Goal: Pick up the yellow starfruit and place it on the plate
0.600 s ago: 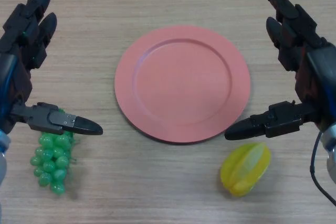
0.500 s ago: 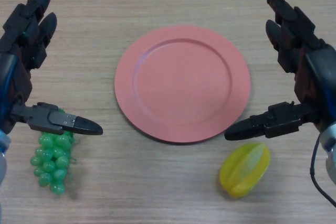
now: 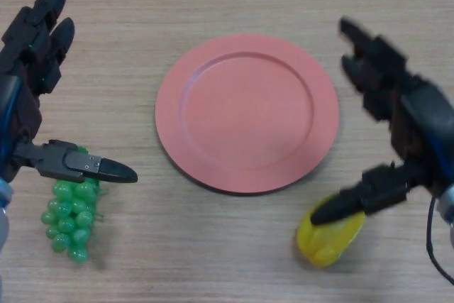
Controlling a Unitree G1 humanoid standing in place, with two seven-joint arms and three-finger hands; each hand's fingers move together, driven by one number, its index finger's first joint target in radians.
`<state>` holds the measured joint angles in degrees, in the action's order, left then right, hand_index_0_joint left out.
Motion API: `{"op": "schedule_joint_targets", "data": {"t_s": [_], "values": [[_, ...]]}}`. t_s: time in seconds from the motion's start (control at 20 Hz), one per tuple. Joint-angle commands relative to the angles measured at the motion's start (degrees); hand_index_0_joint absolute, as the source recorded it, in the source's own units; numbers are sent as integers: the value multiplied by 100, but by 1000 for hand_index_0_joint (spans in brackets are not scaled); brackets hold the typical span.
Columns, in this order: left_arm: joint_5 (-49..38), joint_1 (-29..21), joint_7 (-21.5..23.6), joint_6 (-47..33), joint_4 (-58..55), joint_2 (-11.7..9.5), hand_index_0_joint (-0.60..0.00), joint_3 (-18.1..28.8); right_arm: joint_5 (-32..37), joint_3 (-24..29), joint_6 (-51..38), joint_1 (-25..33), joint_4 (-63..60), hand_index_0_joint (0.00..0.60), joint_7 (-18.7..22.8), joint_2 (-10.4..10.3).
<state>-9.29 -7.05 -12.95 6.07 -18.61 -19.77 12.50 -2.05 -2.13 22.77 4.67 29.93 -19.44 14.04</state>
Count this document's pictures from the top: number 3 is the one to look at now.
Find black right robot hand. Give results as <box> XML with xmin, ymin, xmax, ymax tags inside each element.
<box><xmin>309</xmin><ymin>16</ymin><xmax>454</xmax><ymax>226</ymax></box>

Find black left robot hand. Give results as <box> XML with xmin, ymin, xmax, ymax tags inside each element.
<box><xmin>0</xmin><ymin>0</ymin><xmax>138</xmax><ymax>185</ymax></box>

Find yellow starfruit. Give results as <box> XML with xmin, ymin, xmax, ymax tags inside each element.
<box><xmin>296</xmin><ymin>196</ymin><xmax>366</xmax><ymax>268</ymax></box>

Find pink round plate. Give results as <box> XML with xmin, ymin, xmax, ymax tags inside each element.
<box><xmin>154</xmin><ymin>33</ymin><xmax>340</xmax><ymax>197</ymax></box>

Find green grape bunch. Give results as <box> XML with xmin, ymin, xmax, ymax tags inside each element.
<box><xmin>40</xmin><ymin>144</ymin><xmax>107</xmax><ymax>263</ymax></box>

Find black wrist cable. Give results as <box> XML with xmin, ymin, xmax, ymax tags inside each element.
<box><xmin>425</xmin><ymin>194</ymin><xmax>454</xmax><ymax>282</ymax></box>

